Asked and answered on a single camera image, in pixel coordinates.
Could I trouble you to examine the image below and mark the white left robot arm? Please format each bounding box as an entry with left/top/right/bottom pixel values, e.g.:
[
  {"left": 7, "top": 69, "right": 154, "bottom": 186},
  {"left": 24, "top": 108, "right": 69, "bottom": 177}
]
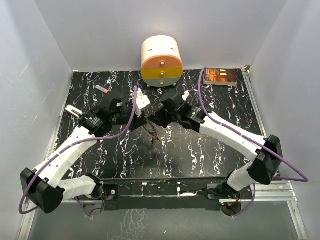
[{"left": 19, "top": 87, "right": 151, "bottom": 214}]

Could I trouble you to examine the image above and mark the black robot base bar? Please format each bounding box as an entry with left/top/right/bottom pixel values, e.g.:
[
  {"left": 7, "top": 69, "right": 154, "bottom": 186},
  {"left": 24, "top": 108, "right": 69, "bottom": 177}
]
[{"left": 100, "top": 177, "right": 253, "bottom": 211}]

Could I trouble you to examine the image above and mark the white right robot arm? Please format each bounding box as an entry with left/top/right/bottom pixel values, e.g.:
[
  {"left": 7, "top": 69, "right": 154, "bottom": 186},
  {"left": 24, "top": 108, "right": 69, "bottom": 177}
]
[{"left": 148, "top": 91, "right": 282, "bottom": 199}]

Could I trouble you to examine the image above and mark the orange capped marker pen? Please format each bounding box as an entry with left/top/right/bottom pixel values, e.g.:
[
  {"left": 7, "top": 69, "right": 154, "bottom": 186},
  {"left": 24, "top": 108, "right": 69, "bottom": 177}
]
[{"left": 95, "top": 85, "right": 110, "bottom": 94}]

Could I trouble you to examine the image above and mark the round three-drawer mini cabinet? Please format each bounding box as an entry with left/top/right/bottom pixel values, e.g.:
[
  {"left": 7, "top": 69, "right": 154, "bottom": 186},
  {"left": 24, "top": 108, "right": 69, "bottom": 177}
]
[{"left": 141, "top": 35, "right": 183, "bottom": 88}]

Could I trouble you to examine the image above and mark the white rectangular eraser block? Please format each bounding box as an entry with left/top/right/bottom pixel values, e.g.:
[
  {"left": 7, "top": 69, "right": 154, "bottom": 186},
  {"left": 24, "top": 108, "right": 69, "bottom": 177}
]
[{"left": 64, "top": 105, "right": 83, "bottom": 119}]

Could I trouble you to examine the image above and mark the orange brown book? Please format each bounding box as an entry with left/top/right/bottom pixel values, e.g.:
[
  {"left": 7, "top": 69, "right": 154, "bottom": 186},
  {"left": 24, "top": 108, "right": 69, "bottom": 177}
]
[{"left": 203, "top": 68, "right": 237, "bottom": 87}]

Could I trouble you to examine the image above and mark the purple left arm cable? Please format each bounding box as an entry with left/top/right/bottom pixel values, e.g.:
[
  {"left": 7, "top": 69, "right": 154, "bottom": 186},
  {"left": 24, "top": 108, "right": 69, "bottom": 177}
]
[{"left": 19, "top": 85, "right": 139, "bottom": 218}]

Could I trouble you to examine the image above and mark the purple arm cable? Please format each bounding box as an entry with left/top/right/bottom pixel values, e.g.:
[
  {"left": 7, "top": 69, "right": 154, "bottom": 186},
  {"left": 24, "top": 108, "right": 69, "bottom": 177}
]
[
  {"left": 187, "top": 69, "right": 309, "bottom": 217},
  {"left": 19, "top": 85, "right": 139, "bottom": 218}
]

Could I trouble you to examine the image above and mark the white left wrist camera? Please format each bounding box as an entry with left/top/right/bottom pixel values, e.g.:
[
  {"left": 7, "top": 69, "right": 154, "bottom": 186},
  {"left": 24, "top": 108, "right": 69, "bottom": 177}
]
[{"left": 135, "top": 88, "right": 151, "bottom": 118}]

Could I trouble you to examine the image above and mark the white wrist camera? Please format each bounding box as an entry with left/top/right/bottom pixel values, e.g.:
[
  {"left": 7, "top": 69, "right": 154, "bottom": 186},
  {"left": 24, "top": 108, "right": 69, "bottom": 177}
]
[
  {"left": 182, "top": 91, "right": 190, "bottom": 101},
  {"left": 135, "top": 88, "right": 151, "bottom": 118}
]

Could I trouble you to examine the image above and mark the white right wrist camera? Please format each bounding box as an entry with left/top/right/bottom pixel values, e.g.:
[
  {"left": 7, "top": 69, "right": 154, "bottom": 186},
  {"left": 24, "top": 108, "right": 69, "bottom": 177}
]
[{"left": 182, "top": 91, "right": 190, "bottom": 101}]

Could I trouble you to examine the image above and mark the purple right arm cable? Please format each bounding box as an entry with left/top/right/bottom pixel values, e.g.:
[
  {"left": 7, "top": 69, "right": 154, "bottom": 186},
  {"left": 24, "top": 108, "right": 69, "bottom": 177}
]
[{"left": 187, "top": 69, "right": 309, "bottom": 217}]

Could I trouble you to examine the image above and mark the aluminium frame rail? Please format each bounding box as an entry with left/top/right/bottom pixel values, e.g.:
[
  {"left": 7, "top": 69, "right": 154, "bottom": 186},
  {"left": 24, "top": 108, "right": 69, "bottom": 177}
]
[{"left": 241, "top": 68, "right": 268, "bottom": 138}]

